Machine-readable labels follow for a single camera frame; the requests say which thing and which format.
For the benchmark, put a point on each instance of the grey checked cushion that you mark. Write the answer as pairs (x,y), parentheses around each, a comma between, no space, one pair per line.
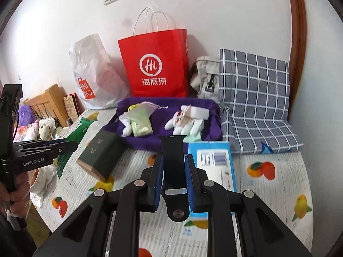
(254,93)

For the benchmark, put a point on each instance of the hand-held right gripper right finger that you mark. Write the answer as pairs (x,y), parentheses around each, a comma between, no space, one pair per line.
(189,182)

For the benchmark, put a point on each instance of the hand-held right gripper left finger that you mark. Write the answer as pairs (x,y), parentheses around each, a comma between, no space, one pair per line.
(158,182)

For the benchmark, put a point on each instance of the white tissue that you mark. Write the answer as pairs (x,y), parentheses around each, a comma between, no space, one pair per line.
(126,129)

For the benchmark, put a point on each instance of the wooden headboard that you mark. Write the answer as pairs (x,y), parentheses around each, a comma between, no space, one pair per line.
(45,104)

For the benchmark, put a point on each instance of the purple plush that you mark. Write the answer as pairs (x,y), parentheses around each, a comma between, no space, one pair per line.
(26,113)

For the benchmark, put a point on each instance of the white paper bowl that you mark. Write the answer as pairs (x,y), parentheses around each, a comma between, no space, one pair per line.
(44,178)

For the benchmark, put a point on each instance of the purple towel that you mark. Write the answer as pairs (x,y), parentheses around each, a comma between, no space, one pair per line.
(160,120)

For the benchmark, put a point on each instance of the mint green cloth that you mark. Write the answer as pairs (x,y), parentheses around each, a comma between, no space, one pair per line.
(193,138)

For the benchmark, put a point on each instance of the white sponge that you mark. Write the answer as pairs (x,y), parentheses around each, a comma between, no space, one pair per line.
(198,112)

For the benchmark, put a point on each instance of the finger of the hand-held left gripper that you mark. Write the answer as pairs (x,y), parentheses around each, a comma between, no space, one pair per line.
(45,142)
(61,147)

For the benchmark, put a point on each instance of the patterned book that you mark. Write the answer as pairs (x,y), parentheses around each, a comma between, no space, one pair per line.
(71,105)

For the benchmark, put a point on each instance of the red paper bag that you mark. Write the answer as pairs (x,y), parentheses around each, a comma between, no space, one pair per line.
(155,67)

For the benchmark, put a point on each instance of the green tissue pack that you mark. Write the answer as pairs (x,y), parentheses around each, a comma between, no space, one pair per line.
(142,125)

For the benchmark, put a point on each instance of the green tin box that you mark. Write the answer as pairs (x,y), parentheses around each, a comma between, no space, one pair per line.
(101,152)

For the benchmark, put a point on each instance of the person's left hand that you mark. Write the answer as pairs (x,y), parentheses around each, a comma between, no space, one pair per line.
(20,192)

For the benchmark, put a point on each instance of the person's left forearm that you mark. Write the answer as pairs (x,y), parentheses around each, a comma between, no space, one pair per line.
(16,241)

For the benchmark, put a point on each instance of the white plastic shopping bag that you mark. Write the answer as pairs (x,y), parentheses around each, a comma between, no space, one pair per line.
(99,80)

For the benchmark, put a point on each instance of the green plastic bag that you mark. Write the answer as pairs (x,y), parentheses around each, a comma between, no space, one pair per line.
(80,129)

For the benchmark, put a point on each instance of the white cotton glove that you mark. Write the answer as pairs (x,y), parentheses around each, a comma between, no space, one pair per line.
(175,128)
(197,127)

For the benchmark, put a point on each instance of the brown wooden door frame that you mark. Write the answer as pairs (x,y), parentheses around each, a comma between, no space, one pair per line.
(297,45)

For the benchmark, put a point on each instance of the beige backpack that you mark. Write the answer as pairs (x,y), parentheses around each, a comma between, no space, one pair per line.
(203,77)

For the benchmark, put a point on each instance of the fruit printed tablecloth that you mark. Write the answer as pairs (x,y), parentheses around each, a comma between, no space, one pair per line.
(268,206)

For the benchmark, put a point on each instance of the blue cardboard box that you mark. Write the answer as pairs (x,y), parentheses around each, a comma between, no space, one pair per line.
(217,163)

